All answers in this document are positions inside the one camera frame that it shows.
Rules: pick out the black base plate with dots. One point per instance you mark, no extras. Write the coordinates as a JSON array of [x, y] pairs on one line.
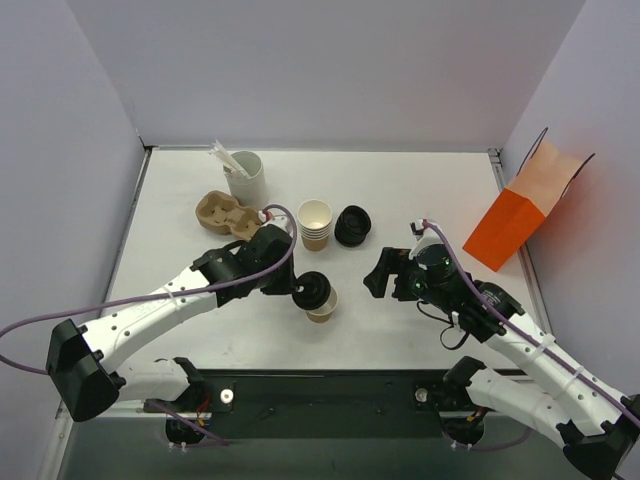
[[331, 404]]

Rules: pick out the single brown paper cup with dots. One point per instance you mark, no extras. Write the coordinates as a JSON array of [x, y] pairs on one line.
[[326, 310]]

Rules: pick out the stack of brown paper cups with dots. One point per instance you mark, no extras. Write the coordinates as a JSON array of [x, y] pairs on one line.
[[314, 220]]

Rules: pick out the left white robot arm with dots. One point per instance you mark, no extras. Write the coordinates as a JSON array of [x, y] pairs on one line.
[[90, 364]]

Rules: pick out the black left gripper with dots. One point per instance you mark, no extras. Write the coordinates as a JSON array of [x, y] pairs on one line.
[[282, 279]]

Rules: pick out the white wrapped stirrers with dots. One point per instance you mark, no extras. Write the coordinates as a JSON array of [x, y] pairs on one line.
[[228, 161]]

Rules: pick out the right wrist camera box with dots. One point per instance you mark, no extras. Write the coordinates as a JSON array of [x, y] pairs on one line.
[[424, 235]]

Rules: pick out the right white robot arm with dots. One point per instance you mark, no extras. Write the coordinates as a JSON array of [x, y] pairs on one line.
[[594, 424]]

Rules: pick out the white cylindrical holder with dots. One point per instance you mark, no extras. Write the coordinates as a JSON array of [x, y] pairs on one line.
[[252, 190]]

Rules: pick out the orange paper takeout bag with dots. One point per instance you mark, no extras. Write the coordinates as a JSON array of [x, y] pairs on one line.
[[523, 205]]

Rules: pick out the brown pulp cup carrier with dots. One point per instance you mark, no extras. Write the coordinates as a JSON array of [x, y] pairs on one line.
[[222, 214]]

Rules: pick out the black plastic cup lid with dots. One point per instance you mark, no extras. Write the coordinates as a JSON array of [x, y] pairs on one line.
[[312, 290]]

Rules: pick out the stack of black cup lids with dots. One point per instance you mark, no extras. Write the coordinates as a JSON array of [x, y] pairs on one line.
[[352, 226]]

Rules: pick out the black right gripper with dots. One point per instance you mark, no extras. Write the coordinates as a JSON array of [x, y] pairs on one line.
[[395, 275]]

